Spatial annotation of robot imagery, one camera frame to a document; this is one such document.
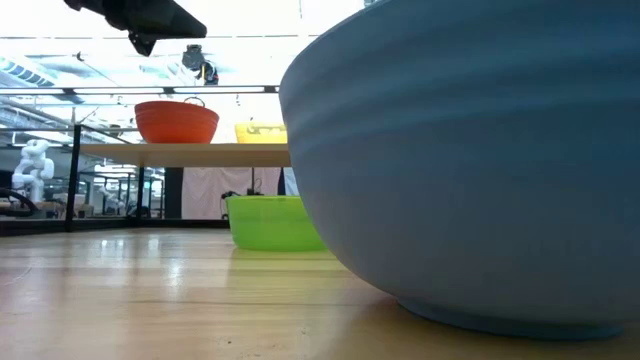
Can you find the black metal shelf leg frame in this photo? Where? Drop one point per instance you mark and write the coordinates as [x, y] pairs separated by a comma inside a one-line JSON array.
[[73, 175]]

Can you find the large blue bowl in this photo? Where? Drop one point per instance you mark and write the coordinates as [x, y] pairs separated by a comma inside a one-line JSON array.
[[450, 175]]

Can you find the black background pillar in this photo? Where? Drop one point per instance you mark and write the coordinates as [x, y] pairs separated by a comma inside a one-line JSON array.
[[173, 192]]

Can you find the thin grey frame rail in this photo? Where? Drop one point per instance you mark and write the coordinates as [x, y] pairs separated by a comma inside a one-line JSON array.
[[100, 129]]

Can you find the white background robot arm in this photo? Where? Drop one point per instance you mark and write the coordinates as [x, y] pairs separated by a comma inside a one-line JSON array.
[[32, 165], [110, 197]]

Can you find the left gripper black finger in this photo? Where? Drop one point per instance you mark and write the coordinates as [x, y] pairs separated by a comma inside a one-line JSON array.
[[142, 45], [160, 22]]

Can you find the white hanging cloth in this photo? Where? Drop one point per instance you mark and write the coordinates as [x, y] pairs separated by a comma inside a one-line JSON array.
[[215, 190]]

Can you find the yellow bowl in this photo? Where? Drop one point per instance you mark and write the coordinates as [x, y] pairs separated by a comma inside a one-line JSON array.
[[260, 134]]

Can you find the green bowl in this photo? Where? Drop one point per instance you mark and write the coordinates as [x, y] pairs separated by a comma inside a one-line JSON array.
[[270, 222]]

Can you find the black overhead camera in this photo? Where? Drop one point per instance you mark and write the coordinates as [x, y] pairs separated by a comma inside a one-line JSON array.
[[195, 57]]

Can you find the orange bowl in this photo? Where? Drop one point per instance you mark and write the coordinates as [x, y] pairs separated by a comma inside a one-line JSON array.
[[175, 125]]

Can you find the black overhead frame rail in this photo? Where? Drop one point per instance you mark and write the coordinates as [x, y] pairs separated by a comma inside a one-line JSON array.
[[125, 90]]

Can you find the wooden shelf board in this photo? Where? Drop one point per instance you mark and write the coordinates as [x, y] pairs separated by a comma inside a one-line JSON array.
[[200, 155]]

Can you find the small black background robot arm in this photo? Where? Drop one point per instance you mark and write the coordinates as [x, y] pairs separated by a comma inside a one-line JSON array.
[[231, 194]]

